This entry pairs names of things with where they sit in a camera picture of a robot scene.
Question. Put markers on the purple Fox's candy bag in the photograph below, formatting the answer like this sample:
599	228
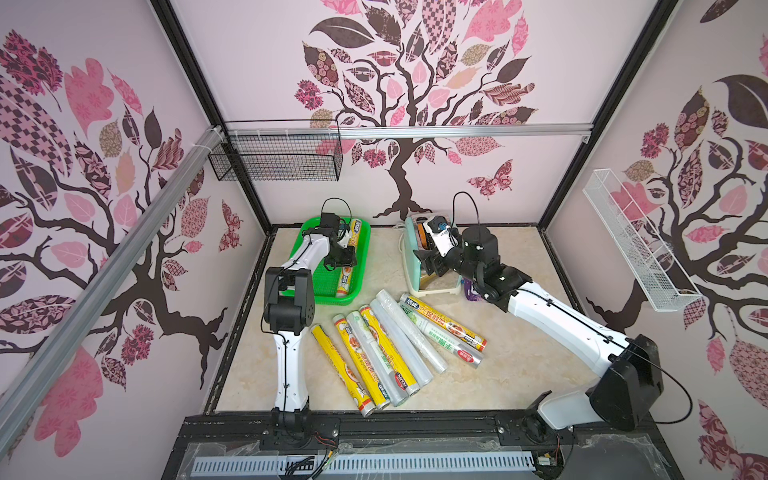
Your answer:
470	291

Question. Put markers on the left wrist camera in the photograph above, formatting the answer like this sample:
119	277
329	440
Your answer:
336	228

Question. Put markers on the clear white-label wrap roll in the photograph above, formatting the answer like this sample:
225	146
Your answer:
377	358

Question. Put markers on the green-label wrap roll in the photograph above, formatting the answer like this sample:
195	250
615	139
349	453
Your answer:
442	337

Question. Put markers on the mint green toaster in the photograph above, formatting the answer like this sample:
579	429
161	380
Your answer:
418	281

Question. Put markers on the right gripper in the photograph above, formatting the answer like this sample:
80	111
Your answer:
435	258

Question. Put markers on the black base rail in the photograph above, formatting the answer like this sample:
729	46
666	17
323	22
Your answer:
330	428

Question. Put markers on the white wire wall shelf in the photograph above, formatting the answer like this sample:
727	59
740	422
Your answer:
625	210

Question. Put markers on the black wire wall basket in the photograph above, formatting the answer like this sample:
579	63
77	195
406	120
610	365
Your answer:
279	150

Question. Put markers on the aluminium rail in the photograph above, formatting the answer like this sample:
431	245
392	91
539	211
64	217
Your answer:
40	373
397	132

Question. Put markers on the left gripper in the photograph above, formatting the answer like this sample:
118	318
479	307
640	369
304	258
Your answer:
348	257

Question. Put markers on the white slotted cable duct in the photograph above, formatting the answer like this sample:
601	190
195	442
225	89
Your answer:
272	466

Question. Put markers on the short yellow wrap roll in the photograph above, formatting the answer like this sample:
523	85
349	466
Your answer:
344	282

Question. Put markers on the aluminium rail left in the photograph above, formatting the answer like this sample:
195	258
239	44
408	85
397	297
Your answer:
40	373

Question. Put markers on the aluminium rail back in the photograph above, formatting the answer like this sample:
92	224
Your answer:
397	132

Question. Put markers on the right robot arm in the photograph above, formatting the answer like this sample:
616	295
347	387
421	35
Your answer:
628	370

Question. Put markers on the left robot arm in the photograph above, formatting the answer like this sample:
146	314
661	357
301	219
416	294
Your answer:
288	312

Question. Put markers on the yellow red wrap roll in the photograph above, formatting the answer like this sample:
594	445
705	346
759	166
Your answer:
445	322

